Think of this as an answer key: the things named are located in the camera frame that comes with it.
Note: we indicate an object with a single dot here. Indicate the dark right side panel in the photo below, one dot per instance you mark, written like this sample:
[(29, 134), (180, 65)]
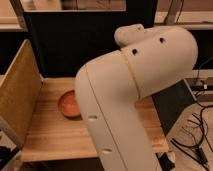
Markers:
[(171, 102)]

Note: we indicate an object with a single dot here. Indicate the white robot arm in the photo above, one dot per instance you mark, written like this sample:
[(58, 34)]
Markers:
[(149, 60)]

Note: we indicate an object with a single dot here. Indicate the black back panel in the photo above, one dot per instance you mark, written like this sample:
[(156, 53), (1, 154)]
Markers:
[(64, 41)]

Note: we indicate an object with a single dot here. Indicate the orange ceramic bowl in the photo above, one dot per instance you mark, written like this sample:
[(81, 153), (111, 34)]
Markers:
[(68, 106)]

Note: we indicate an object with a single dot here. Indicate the wooden left side panel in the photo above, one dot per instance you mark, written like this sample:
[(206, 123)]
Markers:
[(19, 90)]

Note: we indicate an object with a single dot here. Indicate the power strip on floor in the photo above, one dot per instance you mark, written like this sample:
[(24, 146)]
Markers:
[(204, 87)]

